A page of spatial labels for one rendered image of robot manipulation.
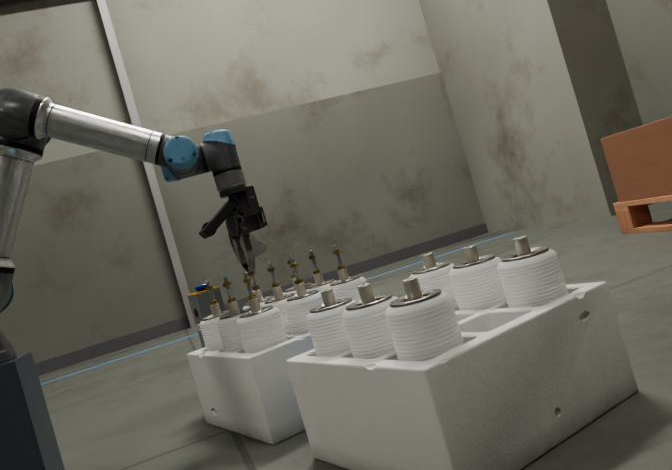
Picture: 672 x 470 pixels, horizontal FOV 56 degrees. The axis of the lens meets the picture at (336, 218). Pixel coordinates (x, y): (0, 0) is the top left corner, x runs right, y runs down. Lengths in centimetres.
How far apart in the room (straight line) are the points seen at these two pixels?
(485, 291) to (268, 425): 51
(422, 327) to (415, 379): 7
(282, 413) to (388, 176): 358
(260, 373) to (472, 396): 55
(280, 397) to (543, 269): 59
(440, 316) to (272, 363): 53
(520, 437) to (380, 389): 20
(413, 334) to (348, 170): 385
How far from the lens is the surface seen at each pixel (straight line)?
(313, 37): 489
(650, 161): 277
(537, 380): 96
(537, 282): 103
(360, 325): 97
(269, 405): 132
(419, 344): 87
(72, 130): 154
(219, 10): 484
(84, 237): 446
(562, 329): 100
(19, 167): 169
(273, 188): 453
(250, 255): 161
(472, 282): 111
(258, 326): 134
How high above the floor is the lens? 38
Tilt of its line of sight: 1 degrees up
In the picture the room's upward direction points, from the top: 16 degrees counter-clockwise
